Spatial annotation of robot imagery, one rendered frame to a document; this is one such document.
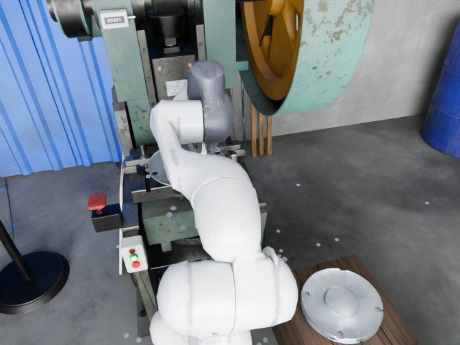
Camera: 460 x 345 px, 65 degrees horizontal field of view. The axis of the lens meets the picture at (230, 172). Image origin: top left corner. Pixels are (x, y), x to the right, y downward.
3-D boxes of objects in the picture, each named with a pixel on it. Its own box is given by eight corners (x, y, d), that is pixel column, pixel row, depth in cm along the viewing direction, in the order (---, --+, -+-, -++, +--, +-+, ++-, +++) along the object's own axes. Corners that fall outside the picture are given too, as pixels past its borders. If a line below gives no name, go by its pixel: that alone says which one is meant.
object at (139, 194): (246, 184, 146) (246, 172, 142) (133, 204, 138) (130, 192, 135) (229, 145, 169) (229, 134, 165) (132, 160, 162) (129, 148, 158)
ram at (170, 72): (205, 135, 130) (198, 53, 112) (163, 141, 128) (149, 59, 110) (197, 113, 144) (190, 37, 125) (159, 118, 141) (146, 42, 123)
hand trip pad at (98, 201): (109, 220, 126) (105, 205, 121) (92, 224, 125) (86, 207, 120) (110, 207, 131) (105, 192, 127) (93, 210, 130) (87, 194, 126)
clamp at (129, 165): (165, 168, 146) (161, 146, 140) (122, 174, 144) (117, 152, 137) (163, 159, 151) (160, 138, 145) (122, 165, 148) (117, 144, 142)
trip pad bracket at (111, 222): (130, 249, 137) (118, 211, 125) (103, 254, 135) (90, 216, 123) (129, 237, 141) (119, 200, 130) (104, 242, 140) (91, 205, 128)
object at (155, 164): (205, 135, 151) (205, 133, 151) (239, 171, 131) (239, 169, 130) (138, 155, 141) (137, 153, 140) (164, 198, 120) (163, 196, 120)
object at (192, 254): (247, 250, 162) (247, 249, 162) (150, 270, 155) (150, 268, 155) (226, 192, 195) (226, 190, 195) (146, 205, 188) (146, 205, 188)
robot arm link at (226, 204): (205, 272, 43) (332, 266, 46) (194, 176, 57) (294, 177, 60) (194, 348, 55) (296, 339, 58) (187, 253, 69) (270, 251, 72)
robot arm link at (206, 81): (190, 152, 83) (234, 150, 84) (190, 120, 71) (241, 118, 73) (185, 90, 91) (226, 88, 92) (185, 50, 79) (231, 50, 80)
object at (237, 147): (245, 155, 152) (245, 134, 146) (206, 161, 149) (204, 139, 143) (241, 147, 157) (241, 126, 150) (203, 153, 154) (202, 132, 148)
